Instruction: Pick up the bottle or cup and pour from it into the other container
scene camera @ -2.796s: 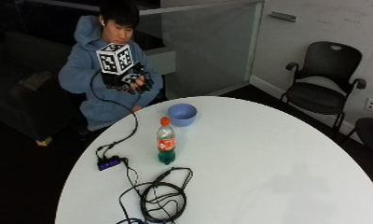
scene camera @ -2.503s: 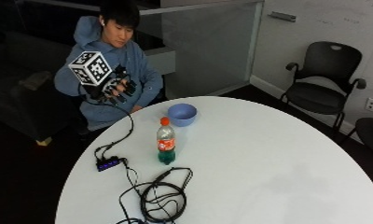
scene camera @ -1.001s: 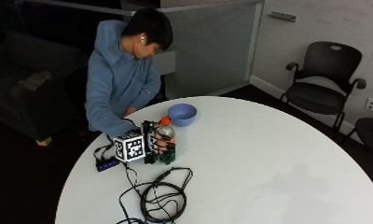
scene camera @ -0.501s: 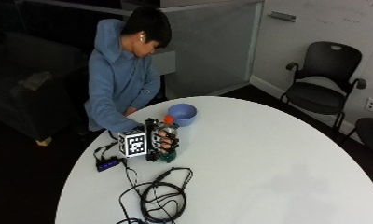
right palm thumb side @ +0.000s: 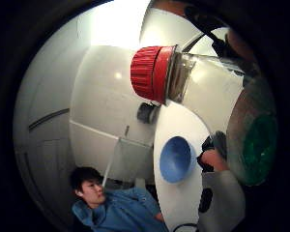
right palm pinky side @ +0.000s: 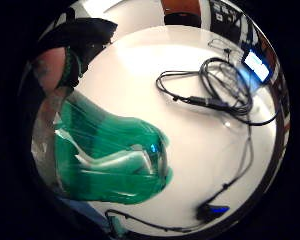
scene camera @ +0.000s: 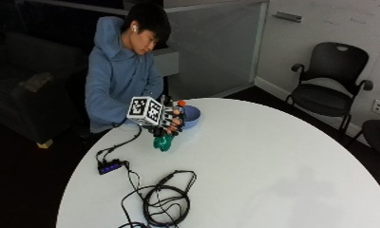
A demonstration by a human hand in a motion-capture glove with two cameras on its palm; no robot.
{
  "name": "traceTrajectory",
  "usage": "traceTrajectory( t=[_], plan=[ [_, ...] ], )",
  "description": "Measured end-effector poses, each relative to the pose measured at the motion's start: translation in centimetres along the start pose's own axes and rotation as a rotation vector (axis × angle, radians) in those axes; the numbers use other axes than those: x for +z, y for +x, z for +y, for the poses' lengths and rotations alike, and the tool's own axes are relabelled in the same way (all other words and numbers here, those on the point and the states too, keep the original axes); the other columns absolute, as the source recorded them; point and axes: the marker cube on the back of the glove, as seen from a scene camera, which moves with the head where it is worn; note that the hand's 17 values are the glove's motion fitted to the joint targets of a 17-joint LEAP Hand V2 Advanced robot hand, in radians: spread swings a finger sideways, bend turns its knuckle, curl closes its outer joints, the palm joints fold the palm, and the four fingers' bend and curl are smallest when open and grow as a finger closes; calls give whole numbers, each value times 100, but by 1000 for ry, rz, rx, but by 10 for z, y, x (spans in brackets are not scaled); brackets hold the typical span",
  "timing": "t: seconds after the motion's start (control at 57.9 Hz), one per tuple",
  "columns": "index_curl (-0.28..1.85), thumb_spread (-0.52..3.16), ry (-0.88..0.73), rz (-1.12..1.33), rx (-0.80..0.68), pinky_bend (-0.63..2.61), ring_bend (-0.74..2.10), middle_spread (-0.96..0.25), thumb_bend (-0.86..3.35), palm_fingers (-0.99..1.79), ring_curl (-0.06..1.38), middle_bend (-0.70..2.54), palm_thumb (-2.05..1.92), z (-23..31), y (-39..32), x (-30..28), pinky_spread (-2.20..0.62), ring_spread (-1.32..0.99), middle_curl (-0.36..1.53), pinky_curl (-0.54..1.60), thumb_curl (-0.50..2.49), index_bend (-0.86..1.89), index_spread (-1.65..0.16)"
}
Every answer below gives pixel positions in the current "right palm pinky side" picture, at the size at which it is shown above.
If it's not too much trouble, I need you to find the small black device, blue light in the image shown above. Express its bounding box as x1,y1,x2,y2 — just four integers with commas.
195,203,231,224

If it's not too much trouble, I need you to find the coiled black cable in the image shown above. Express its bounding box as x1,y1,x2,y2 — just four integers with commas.
155,56,282,127

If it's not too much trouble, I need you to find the thin black cable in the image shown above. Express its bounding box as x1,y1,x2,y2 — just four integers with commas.
104,123,255,234

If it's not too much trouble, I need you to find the lit white screen device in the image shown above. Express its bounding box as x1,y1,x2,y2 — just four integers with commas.
242,49,272,83

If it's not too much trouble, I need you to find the thin grey cable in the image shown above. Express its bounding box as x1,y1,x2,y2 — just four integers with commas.
207,37,245,58

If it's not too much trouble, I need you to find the dark equipment rack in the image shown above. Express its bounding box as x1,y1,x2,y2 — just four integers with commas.
209,0,254,46

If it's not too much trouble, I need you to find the black and brown chair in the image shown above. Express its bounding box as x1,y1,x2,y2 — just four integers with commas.
160,0,203,28

